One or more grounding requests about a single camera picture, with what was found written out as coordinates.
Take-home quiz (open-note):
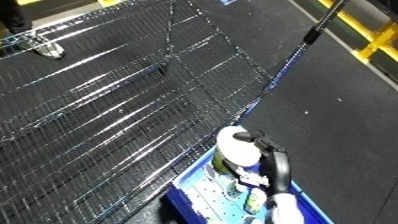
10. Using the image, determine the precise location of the white paper cup green band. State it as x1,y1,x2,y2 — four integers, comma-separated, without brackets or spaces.
211,125,265,175

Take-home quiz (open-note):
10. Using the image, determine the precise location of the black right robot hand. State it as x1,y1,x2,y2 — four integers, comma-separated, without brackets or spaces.
230,130,295,198

